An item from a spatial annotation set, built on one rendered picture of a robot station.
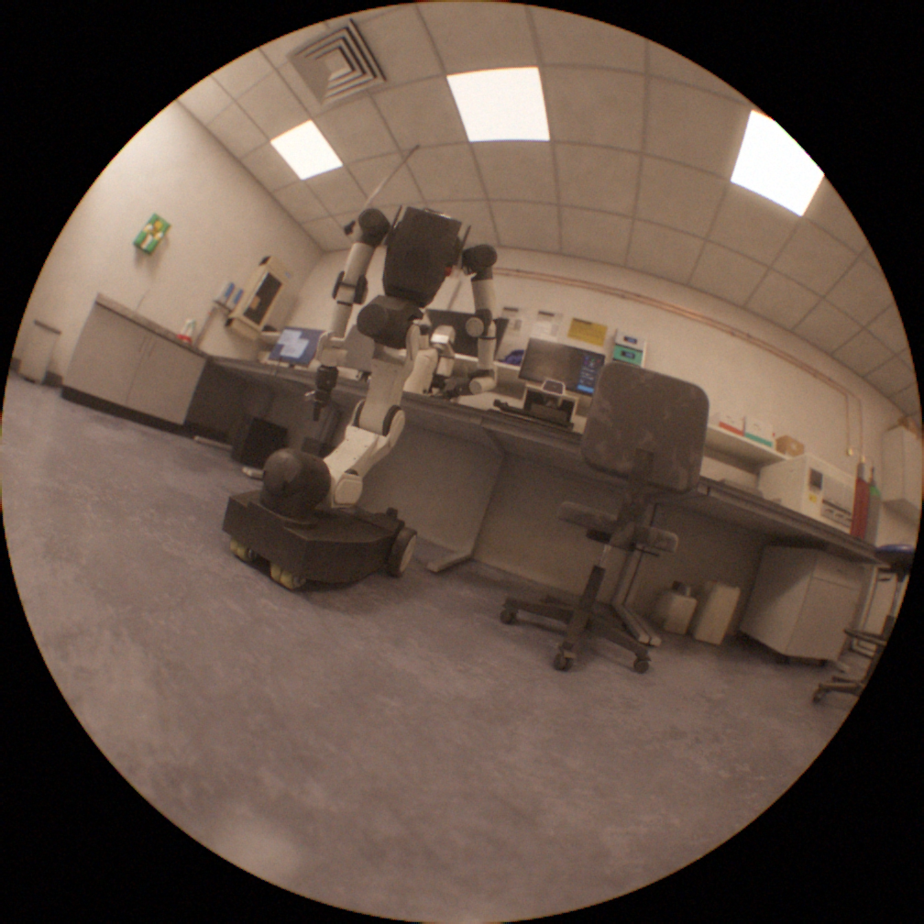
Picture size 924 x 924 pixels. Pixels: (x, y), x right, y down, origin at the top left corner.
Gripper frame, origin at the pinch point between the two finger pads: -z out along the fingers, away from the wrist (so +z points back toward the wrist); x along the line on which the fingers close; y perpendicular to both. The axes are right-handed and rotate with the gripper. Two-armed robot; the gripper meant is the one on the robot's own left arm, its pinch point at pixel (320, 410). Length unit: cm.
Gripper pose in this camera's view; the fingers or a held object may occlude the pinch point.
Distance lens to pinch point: 137.8
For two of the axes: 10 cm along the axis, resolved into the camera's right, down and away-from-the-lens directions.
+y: -9.4, -2.3, -2.7
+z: 3.2, -8.6, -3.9
